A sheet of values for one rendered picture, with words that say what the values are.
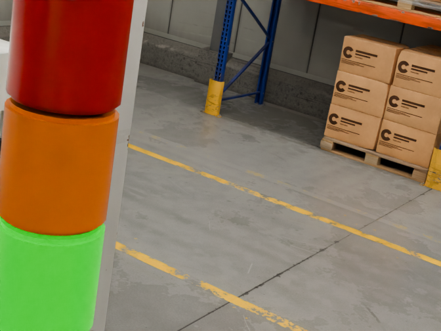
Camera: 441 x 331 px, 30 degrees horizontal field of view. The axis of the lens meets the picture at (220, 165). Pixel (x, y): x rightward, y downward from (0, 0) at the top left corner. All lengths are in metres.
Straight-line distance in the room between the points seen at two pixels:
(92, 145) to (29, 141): 0.03
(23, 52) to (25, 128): 0.03
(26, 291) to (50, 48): 0.11
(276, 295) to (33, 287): 5.04
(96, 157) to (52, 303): 0.07
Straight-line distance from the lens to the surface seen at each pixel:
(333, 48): 10.16
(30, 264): 0.37
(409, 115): 8.43
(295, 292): 5.49
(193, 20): 11.22
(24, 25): 0.35
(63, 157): 0.35
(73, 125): 0.35
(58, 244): 0.37
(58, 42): 0.34
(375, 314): 5.47
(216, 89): 9.32
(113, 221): 3.20
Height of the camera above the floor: 2.37
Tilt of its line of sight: 18 degrees down
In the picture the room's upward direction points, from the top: 10 degrees clockwise
